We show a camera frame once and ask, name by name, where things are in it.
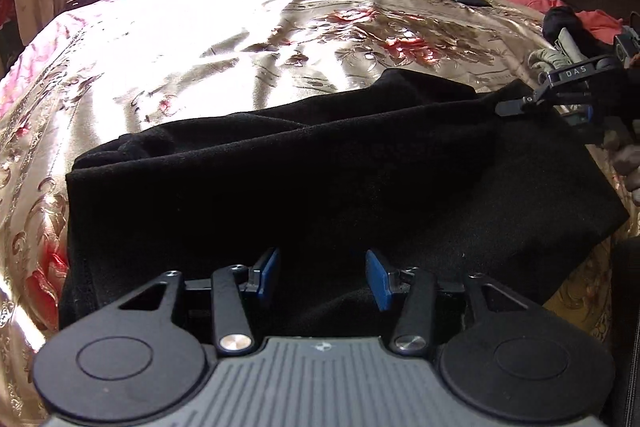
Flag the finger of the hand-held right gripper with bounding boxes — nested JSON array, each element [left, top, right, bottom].
[[559, 104, 597, 128], [495, 84, 593, 118]]

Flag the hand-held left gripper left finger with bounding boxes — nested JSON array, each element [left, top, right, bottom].
[[117, 247, 281, 354]]

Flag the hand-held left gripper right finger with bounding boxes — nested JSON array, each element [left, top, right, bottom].
[[365, 249, 531, 354]]

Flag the black pants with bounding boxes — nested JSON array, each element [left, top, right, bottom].
[[59, 68, 631, 338]]

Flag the person's right hand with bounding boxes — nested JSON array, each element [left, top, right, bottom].
[[600, 124, 640, 208]]

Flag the grey bundled cloth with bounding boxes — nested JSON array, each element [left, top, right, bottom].
[[529, 48, 567, 84]]

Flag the pink garment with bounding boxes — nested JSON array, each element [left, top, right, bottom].
[[502, 0, 623, 44]]

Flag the dark cloth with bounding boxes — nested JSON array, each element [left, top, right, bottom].
[[609, 234, 640, 427]]

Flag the floral satin bedspread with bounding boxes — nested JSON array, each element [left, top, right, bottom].
[[0, 0, 640, 427]]

